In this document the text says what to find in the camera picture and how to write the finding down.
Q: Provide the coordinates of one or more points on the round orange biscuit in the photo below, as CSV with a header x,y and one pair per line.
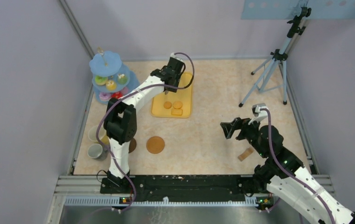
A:
x,y
167,105
177,105

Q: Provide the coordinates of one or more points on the round orange biscuit lower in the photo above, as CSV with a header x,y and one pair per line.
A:
x,y
167,105

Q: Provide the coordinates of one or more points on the yellow serving tray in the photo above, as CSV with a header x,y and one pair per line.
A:
x,y
185,96

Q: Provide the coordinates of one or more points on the small wooden block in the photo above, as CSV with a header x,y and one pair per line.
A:
x,y
245,154

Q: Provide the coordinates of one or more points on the green frosted donut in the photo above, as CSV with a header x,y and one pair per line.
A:
x,y
100,80

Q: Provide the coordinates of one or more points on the round orange biscuit right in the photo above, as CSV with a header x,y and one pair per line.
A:
x,y
177,105

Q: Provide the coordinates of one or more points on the square orange biscuit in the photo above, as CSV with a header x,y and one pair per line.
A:
x,y
176,112

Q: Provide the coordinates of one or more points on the purple sprinkled donut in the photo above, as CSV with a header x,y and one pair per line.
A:
x,y
104,96

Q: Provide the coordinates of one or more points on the green cream puff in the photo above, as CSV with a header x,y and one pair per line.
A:
x,y
122,79

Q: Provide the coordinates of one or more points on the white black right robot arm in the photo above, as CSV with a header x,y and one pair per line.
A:
x,y
284,175

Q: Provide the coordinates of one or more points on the pink cupcake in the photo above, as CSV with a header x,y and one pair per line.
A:
x,y
125,91

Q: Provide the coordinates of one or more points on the blue camera tripod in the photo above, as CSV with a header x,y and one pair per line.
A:
x,y
278,58

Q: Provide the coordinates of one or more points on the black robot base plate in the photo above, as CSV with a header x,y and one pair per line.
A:
x,y
184,188

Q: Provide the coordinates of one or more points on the blue three-tier cake stand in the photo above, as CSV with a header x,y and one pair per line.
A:
x,y
109,64

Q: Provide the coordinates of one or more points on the grey handled mug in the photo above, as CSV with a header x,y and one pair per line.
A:
x,y
96,152

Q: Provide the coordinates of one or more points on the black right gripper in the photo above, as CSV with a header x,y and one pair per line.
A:
x,y
238,123

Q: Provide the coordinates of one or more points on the dark brown round coaster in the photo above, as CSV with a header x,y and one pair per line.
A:
x,y
132,146

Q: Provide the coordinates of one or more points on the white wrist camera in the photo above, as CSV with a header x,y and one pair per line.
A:
x,y
174,55
260,113

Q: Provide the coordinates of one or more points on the red frosted donut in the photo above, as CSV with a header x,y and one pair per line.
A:
x,y
117,95

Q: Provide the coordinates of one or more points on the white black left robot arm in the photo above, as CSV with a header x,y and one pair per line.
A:
x,y
120,123

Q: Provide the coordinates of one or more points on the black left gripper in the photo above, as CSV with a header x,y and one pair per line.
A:
x,y
177,80

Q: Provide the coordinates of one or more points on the yellow handled cream mug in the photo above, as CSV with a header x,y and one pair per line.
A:
x,y
98,137

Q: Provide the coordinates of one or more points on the yellow cream puff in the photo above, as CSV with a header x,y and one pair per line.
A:
x,y
110,85

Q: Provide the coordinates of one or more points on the light brown round coaster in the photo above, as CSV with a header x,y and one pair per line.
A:
x,y
155,145

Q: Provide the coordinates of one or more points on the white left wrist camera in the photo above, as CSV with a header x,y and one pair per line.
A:
x,y
174,55

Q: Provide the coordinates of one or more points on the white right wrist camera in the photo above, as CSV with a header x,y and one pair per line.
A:
x,y
260,113

